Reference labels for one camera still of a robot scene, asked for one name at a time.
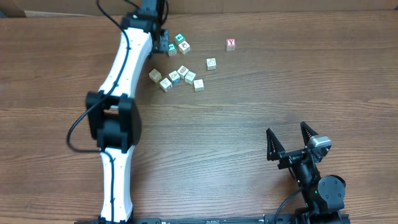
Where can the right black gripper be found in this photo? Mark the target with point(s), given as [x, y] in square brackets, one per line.
[290, 157]

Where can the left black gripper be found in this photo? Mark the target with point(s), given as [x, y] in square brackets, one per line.
[164, 41]

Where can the green letter L block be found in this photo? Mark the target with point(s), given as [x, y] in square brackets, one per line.
[172, 50]

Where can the small wooden picture block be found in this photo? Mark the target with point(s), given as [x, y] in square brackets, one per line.
[155, 75]

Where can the wooden block blue side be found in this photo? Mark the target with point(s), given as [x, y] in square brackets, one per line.
[174, 77]

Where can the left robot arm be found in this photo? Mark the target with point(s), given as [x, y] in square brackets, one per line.
[113, 115]

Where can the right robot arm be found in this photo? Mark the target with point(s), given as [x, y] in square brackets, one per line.
[323, 196]

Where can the green number four block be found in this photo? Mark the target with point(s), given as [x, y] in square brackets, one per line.
[179, 38]

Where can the wooden block brown picture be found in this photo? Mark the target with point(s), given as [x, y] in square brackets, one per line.
[184, 47]

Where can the wooden block red picture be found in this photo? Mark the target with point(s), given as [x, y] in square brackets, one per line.
[182, 71]

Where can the wooden block text top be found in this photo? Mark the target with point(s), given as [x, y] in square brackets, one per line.
[190, 77]

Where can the plain wooden block right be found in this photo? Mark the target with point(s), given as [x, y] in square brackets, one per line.
[211, 63]

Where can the red letter Y block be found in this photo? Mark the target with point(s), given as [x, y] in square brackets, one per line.
[230, 44]

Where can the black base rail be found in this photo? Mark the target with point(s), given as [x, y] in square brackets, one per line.
[266, 219]

